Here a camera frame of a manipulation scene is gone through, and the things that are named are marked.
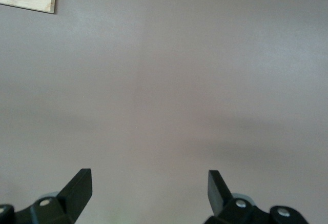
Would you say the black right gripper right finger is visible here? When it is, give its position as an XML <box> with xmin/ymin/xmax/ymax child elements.
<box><xmin>203</xmin><ymin>170</ymin><xmax>308</xmax><ymax>224</ymax></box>

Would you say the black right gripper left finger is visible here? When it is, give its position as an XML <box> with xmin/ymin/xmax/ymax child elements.
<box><xmin>0</xmin><ymin>168</ymin><xmax>93</xmax><ymax>224</ymax></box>

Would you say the brown table cover sheet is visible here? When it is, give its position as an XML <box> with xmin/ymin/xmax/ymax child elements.
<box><xmin>0</xmin><ymin>0</ymin><xmax>328</xmax><ymax>224</ymax></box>

